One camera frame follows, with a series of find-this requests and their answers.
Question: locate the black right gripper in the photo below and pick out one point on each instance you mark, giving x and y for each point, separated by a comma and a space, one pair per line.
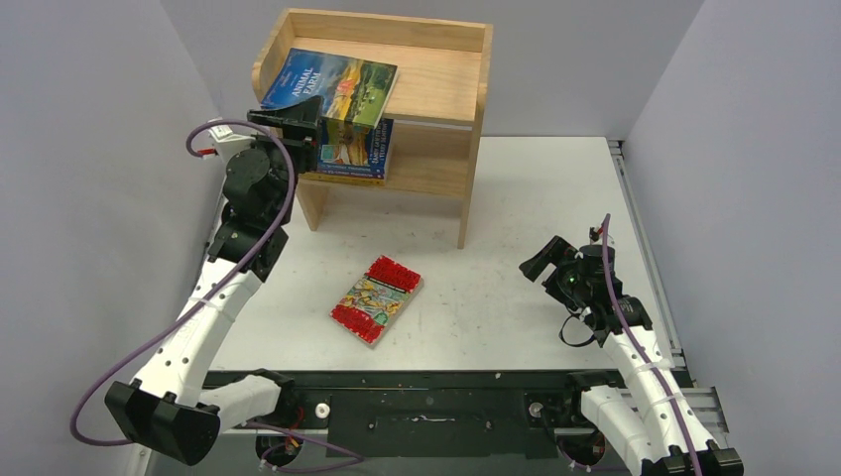
560, 264

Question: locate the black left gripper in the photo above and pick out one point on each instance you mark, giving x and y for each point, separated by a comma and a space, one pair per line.
300, 129

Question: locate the blue 91-storey treehouse book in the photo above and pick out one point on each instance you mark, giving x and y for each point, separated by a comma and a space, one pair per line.
350, 151

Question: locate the animal farm book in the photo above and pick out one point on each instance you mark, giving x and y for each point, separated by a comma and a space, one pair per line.
352, 90

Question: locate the yellow 130-storey treehouse book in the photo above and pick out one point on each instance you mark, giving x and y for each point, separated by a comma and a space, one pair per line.
345, 180

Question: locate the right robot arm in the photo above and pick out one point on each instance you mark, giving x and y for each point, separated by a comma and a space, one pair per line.
631, 368

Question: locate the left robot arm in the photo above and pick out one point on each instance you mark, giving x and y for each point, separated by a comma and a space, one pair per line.
165, 406

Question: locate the wooden shelf unit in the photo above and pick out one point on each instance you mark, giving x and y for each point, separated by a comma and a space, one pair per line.
440, 96

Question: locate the red treehouse book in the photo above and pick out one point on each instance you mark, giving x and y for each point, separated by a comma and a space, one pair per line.
377, 299

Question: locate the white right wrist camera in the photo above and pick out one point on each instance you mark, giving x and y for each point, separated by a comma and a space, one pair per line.
596, 235

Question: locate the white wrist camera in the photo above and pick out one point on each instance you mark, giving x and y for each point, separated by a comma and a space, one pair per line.
225, 143
596, 235

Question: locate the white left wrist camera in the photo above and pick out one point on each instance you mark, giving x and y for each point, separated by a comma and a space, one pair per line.
225, 143

